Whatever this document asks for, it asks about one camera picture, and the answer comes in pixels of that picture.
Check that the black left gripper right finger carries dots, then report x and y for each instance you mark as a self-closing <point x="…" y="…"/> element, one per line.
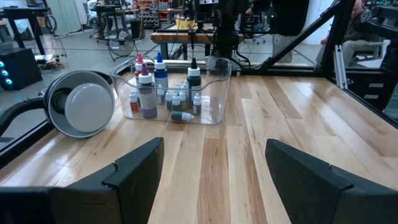
<point x="317" y="199"/>

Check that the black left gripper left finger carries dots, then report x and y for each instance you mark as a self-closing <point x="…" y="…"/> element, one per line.
<point x="93" y="202"/>

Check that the small red dropper bottle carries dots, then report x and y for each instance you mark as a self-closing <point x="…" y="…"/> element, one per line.
<point x="134" y="105"/>

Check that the large violet colouring bottle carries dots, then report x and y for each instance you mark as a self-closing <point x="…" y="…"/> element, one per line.
<point x="147" y="99"/>

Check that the small white-capped dropper bottle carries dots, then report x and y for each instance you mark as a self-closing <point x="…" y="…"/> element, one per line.
<point x="183" y="101"/>
<point x="176" y="105"/>
<point x="178" y="88"/>
<point x="196" y="105"/>
<point x="185" y="86"/>
<point x="180" y="116"/>
<point x="137" y="93"/>
<point x="168" y="101"/>
<point x="160" y="96"/>

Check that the large blue colouring bottle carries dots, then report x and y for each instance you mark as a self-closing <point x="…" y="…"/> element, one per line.
<point x="160" y="77"/>

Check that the large red colouring bottle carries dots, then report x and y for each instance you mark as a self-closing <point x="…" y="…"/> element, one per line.
<point x="138" y="67"/>

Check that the large black-tipped colouring bottle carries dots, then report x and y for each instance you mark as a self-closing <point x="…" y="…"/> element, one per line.
<point x="193" y="81"/>

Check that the round grey gooseneck lamp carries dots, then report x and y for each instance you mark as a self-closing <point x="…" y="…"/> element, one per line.
<point x="81" y="105"/>

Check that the clear plastic bin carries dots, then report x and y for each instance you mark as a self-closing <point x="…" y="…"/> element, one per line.
<point x="214" y="112"/>

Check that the black computer tower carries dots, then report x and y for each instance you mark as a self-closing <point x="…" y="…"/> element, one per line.
<point x="18" y="68"/>

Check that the black floor fan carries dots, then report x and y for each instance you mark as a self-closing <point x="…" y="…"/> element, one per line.
<point x="119" y="42"/>

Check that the person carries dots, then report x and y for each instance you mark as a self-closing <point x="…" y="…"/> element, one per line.
<point x="357" y="37"/>
<point x="286" y="18"/>

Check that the white curtain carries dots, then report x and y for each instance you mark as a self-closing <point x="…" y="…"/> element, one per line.
<point x="63" y="15"/>

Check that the wooden workbench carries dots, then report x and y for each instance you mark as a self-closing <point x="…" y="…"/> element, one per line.
<point x="186" y="37"/>

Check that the shelf with red bins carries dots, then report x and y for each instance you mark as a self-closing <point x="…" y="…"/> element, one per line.
<point x="149" y="12"/>

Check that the yellow box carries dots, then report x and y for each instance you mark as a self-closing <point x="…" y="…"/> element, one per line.
<point x="185" y="23"/>

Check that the black desk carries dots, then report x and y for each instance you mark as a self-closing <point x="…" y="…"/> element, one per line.
<point x="21" y="12"/>

